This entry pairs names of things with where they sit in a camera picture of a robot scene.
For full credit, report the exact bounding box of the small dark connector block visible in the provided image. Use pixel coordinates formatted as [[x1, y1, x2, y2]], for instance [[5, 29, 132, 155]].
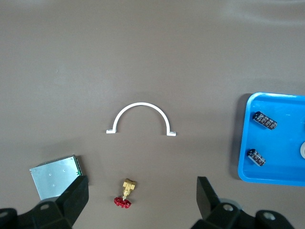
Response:
[[247, 148, 266, 167]]

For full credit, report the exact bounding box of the silver metal power supply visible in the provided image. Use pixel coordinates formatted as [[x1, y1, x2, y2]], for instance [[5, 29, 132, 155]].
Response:
[[29, 154, 84, 200]]

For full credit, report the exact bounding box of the brass valve red handle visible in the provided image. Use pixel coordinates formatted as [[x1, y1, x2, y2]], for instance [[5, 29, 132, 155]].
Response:
[[113, 178, 138, 209]]

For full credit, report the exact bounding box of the blue plastic tray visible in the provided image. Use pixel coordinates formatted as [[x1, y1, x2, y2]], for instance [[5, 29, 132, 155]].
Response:
[[237, 92, 305, 187]]

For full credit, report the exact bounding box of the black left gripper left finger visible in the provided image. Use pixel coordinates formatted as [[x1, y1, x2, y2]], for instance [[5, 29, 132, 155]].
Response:
[[32, 176, 90, 229]]

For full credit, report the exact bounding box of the white semicircular pipe clamp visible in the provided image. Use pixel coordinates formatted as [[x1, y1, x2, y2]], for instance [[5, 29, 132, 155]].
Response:
[[105, 102, 178, 137]]

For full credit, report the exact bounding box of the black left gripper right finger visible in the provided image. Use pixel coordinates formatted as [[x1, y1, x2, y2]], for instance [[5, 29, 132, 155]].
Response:
[[192, 176, 241, 229]]

